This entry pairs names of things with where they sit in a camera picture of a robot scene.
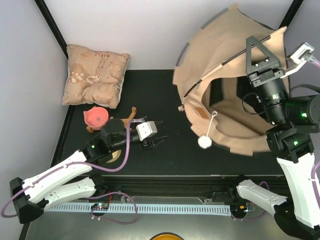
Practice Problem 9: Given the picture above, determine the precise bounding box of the black tent pole two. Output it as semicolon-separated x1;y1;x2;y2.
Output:
183;35;271;98

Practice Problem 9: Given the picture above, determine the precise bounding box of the beige pet tent fabric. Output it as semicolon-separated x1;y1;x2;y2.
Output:
172;4;287;156

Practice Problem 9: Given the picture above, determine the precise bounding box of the beige patterned pillow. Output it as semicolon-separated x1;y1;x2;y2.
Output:
62;44;131;109

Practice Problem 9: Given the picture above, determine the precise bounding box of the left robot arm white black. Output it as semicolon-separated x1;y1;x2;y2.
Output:
9;117;162;224

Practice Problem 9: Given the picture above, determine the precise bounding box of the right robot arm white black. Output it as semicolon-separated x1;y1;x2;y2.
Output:
227;36;320;240

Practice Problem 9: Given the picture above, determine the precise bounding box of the yellow pet bowl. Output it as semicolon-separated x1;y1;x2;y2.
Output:
106;150;122;164

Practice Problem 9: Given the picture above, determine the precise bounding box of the pink pet bowl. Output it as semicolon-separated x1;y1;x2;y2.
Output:
83;106;109;133

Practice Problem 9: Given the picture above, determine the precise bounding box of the wooden bowl stand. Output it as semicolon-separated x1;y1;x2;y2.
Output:
86;106;138;133

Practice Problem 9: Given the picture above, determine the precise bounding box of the white fluffy pompom toy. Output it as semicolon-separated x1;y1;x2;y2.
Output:
197;110;218;149

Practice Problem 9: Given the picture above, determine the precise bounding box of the small electronics board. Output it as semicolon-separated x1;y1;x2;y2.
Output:
91;202;110;211

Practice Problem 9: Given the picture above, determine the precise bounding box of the yellow round object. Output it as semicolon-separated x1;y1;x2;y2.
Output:
150;232;184;240

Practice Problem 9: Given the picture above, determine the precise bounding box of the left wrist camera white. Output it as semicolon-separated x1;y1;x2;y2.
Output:
136;121;158;142

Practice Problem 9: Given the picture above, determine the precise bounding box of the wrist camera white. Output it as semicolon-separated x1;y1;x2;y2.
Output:
281;42;316;78
136;121;158;142

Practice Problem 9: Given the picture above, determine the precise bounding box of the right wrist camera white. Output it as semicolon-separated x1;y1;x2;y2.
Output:
281;42;316;78

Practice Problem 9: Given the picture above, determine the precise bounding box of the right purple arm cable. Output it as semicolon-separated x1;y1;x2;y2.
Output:
308;54;320;181

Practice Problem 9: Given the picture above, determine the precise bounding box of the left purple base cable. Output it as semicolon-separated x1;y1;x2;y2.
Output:
90;191;139;225

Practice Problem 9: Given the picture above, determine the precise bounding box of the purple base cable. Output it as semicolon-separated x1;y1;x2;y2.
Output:
229;181;270;223
90;191;139;225

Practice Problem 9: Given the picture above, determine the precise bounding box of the right black frame post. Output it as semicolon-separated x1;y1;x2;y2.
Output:
278;0;304;29

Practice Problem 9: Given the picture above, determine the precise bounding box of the black frame post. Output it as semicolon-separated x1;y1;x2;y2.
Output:
34;0;68;59
278;0;304;29

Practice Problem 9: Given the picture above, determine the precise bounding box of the white slotted cable duct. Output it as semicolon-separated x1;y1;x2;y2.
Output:
49;202;231;217

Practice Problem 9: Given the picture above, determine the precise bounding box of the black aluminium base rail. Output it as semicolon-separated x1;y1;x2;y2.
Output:
94;174;288;201

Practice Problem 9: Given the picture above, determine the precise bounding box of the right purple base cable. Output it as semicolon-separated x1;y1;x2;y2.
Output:
229;181;270;223

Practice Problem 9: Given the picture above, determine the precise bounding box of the left black frame post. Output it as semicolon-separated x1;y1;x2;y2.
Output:
34;0;68;59

